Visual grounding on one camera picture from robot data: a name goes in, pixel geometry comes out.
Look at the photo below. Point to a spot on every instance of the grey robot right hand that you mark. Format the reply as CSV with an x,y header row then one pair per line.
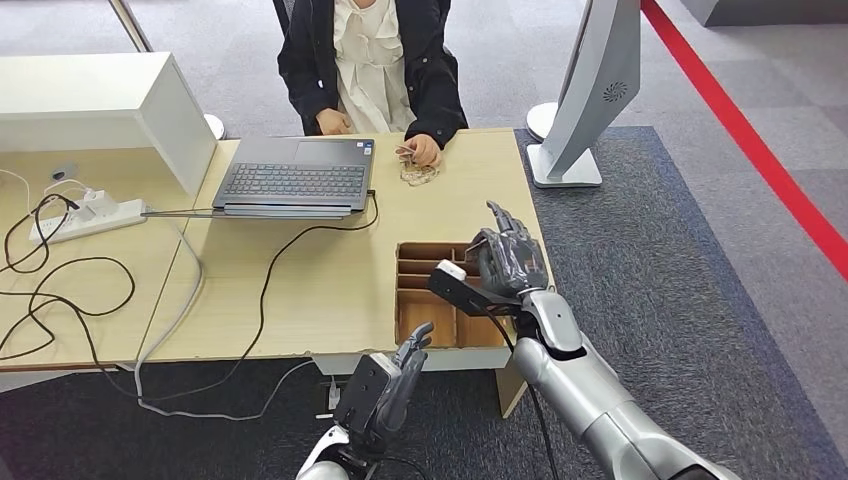
x,y
517,262

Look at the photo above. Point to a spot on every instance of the person's right hand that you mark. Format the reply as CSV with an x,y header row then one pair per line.
x,y
332,122

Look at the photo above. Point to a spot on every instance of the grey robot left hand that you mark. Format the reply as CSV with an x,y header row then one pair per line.
x,y
407,384

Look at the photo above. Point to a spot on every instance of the person's left hand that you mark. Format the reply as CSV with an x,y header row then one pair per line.
x,y
425,151

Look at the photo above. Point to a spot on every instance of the wooden compartment organizer box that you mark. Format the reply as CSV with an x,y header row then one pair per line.
x,y
424,321

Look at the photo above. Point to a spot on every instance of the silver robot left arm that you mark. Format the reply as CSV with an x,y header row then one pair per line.
x,y
328,464

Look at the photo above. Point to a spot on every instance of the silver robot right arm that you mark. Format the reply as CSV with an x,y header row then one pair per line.
x,y
596,404

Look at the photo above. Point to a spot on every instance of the person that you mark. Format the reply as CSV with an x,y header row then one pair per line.
x,y
437,79

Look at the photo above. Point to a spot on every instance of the dark grey laptop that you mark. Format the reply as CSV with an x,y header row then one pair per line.
x,y
295,179

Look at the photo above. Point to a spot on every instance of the white hanging plug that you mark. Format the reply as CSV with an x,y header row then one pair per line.
x,y
334,396

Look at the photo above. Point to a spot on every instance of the grey flat laptop stand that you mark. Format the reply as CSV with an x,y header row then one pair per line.
x,y
285,213

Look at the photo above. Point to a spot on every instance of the white round base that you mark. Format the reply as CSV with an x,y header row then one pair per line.
x,y
215,127

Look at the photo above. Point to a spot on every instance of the light wooden desk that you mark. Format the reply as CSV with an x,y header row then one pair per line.
x,y
331,285
79,311

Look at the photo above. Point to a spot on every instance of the dark blue carpet mat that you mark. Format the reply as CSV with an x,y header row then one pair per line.
x,y
662,232

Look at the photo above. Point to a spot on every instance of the silver kiosk stand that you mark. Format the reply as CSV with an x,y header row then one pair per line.
x,y
599,60

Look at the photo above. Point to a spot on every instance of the grey metal pole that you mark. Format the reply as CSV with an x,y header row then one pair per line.
x,y
130,25

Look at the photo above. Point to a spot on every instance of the white desk riser box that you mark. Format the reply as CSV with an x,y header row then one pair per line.
x,y
86,99

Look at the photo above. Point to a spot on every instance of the white plug-in charger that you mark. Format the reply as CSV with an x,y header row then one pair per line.
x,y
93,202

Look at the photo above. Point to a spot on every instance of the red barrier band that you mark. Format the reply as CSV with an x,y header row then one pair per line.
x,y
742,136

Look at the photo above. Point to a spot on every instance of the white power strip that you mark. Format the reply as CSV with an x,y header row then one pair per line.
x,y
86,222

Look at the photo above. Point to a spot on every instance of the grey low platform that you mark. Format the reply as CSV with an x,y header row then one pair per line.
x,y
762,10

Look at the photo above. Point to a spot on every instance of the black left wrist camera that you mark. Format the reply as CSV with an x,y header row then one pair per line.
x,y
364,397

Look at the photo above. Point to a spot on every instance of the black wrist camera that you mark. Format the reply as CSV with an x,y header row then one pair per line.
x,y
364,397
464,295

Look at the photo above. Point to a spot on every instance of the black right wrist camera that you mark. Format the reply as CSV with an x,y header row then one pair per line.
x,y
464,295

